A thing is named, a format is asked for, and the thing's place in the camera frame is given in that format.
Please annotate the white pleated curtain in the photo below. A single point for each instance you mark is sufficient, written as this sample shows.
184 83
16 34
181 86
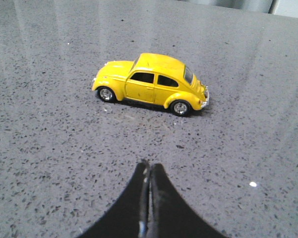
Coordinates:
247 5

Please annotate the white window frame post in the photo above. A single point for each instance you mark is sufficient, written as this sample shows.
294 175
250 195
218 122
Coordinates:
284 8

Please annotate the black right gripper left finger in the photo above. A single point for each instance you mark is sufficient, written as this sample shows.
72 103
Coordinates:
128 216

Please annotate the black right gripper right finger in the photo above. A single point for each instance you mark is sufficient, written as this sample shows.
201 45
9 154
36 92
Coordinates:
172 217

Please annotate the yellow toy beetle car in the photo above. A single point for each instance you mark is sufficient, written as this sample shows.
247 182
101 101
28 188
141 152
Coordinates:
154 79

